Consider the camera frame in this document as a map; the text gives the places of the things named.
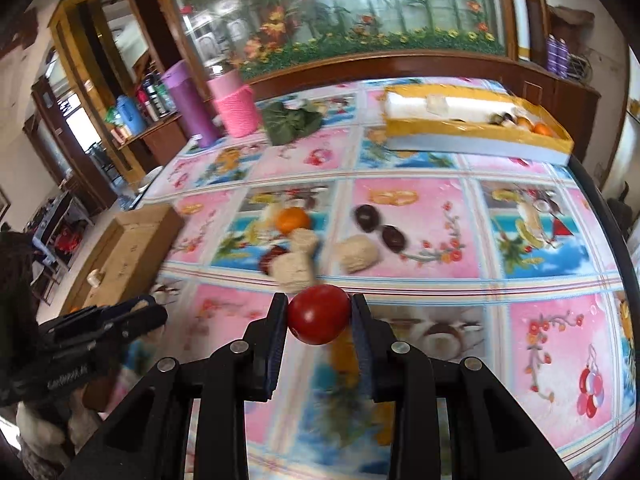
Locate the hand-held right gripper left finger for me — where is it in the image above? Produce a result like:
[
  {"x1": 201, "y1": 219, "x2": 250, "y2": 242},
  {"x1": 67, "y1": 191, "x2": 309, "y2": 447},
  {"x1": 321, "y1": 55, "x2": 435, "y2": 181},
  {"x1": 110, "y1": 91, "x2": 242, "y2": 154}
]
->
[{"x1": 60, "y1": 292, "x2": 290, "y2": 480}]

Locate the glass partition with flowers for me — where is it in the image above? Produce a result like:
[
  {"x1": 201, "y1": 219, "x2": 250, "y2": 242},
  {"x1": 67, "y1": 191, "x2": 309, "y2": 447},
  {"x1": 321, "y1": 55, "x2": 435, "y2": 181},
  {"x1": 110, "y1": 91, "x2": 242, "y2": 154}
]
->
[{"x1": 145, "y1": 0, "x2": 521, "y2": 86}]

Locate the purple thermos bottle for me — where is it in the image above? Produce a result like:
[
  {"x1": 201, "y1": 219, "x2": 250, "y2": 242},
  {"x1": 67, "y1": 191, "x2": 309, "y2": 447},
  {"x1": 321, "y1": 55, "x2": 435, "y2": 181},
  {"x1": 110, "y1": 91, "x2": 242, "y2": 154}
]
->
[{"x1": 160, "y1": 60, "x2": 221, "y2": 147}]

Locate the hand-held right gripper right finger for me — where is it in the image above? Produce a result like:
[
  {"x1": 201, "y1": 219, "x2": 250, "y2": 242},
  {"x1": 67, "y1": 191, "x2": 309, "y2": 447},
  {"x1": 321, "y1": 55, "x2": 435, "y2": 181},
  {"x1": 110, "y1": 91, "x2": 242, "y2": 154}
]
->
[{"x1": 350, "y1": 292, "x2": 576, "y2": 480}]

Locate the wrinkled dark red date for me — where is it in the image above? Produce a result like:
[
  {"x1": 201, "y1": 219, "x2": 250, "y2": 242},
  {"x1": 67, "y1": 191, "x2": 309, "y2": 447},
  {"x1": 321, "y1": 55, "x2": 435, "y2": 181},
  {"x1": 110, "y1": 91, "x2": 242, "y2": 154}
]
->
[{"x1": 259, "y1": 246, "x2": 291, "y2": 276}]

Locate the bottle in pink knitted sleeve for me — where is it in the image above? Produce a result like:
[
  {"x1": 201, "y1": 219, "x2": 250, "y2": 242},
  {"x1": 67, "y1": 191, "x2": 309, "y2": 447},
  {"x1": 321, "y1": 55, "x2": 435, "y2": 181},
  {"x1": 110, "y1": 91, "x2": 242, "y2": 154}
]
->
[{"x1": 206, "y1": 67, "x2": 261, "y2": 137}]

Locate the red tomato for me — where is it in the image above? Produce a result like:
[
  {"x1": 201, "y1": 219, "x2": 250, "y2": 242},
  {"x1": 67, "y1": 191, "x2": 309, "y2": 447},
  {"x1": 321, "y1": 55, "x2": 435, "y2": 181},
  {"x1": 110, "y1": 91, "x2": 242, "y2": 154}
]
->
[{"x1": 287, "y1": 284, "x2": 352, "y2": 346}]

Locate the white bucket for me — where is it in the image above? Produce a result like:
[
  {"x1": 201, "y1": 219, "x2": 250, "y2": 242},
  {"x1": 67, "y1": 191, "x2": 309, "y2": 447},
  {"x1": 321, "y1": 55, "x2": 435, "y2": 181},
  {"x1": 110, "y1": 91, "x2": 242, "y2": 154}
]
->
[{"x1": 137, "y1": 166, "x2": 165, "y2": 193}]

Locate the brown cardboard tray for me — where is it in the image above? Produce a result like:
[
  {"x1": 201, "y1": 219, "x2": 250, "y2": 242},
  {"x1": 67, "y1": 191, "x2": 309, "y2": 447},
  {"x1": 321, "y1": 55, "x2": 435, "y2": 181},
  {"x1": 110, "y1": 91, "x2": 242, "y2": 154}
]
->
[{"x1": 60, "y1": 204, "x2": 187, "y2": 317}]

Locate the black thermos flask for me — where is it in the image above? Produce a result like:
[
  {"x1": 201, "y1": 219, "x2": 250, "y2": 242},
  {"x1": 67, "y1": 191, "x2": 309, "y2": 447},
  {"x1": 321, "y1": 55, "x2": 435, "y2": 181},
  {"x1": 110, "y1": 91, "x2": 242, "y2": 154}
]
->
[{"x1": 142, "y1": 77, "x2": 161, "y2": 121}]

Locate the blue thermos jug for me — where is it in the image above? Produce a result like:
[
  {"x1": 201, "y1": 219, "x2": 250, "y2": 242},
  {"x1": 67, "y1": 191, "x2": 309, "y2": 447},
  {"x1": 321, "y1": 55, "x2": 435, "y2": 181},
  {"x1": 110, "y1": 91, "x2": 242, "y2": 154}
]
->
[{"x1": 116, "y1": 95, "x2": 147, "y2": 136}]

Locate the wooden side cabinet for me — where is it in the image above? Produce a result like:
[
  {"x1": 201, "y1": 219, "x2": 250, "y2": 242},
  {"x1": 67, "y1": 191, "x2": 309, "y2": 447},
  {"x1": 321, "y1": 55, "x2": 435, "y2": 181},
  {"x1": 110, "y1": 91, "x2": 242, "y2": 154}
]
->
[{"x1": 112, "y1": 110, "x2": 193, "y2": 186}]

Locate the fruit print tablecloth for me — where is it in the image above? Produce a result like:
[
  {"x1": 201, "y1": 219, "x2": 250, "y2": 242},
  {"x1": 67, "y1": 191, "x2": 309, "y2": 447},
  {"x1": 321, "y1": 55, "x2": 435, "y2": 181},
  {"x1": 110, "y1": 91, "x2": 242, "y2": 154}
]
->
[{"x1": 137, "y1": 77, "x2": 640, "y2": 480}]

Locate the yellow cardboard box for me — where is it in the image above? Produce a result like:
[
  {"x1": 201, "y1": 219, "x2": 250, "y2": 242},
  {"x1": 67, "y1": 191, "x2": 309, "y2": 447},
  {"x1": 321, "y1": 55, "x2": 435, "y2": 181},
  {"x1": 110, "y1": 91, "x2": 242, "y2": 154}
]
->
[{"x1": 382, "y1": 85, "x2": 575, "y2": 166}]

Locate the green leafy vegetable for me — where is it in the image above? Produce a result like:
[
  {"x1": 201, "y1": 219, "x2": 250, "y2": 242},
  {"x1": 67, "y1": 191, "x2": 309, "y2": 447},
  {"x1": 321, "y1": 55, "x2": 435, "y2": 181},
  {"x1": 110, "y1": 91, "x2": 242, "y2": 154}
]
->
[{"x1": 261, "y1": 100, "x2": 325, "y2": 145}]

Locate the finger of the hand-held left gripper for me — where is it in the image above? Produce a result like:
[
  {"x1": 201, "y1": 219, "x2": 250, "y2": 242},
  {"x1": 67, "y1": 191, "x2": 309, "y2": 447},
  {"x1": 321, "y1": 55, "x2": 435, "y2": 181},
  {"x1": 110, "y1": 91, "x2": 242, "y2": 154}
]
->
[{"x1": 97, "y1": 296, "x2": 169, "y2": 346}]

